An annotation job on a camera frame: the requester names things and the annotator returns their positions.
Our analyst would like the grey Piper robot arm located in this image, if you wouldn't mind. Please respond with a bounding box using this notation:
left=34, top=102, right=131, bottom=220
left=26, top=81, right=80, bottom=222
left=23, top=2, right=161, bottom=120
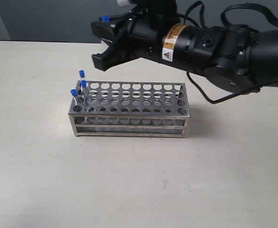
left=91, top=12, right=278, bottom=93

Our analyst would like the black camera cable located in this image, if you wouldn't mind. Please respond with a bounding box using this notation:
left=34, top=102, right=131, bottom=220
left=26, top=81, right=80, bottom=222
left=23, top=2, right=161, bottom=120
left=176, top=0, right=278, bottom=105

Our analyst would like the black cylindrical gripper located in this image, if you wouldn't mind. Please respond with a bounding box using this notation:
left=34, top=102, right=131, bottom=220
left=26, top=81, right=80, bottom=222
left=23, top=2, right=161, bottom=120
left=91, top=13, right=250, bottom=71

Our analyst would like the stainless steel test tube rack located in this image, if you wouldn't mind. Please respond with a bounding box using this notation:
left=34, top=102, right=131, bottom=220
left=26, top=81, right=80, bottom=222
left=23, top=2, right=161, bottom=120
left=68, top=81, right=191, bottom=138

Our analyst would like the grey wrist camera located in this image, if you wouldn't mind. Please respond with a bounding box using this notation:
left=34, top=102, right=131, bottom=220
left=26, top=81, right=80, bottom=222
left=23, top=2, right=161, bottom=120
left=117, top=0, right=177, bottom=15

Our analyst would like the blue-capped tube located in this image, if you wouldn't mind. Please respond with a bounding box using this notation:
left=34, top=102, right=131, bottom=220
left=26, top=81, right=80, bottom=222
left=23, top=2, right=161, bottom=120
left=79, top=69, right=86, bottom=95
left=101, top=16, right=111, bottom=22
left=71, top=89, right=82, bottom=112
left=81, top=80, right=90, bottom=112

